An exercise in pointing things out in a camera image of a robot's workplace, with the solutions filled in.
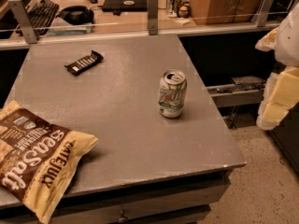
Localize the black candy bar wrapper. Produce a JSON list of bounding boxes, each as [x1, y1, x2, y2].
[[65, 50, 104, 76]]

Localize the small round brown container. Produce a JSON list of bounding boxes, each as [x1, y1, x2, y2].
[[178, 6, 190, 18]]

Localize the left metal divider bracket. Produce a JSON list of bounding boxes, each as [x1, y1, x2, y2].
[[8, 0, 37, 44]]

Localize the right metal divider bracket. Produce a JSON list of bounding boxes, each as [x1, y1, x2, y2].
[[254, 0, 274, 27]]

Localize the black computer keyboard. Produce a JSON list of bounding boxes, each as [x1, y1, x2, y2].
[[25, 0, 59, 35]]

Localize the black headphones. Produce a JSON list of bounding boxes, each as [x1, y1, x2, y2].
[[58, 6, 94, 25]]

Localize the black closed laptop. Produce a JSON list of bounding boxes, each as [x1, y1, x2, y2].
[[102, 0, 147, 12]]

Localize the middle metal divider bracket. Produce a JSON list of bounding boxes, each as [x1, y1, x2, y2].
[[147, 0, 158, 35]]

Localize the white plastic cover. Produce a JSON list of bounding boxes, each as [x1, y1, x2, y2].
[[255, 3, 299, 67]]

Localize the white green 7up can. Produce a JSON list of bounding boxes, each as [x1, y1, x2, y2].
[[158, 69, 187, 119]]

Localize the metal divider bracket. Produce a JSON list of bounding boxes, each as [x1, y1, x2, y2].
[[147, 0, 158, 35], [8, 0, 37, 44], [254, 0, 274, 27]]

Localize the grey table drawer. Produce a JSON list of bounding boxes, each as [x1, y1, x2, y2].
[[49, 172, 230, 224]]

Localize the clear glass jar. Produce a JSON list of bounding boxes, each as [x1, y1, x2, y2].
[[166, 0, 181, 17]]

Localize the grey metal shelf rail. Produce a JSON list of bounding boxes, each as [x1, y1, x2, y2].
[[207, 76, 266, 107]]

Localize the yellow foam padding block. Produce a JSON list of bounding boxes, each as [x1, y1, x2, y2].
[[256, 67, 299, 131]]

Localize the brown cardboard box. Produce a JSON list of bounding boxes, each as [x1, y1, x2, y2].
[[189, 0, 262, 25]]

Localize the yellow brown chips bag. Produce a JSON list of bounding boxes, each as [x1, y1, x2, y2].
[[0, 101, 97, 224]]

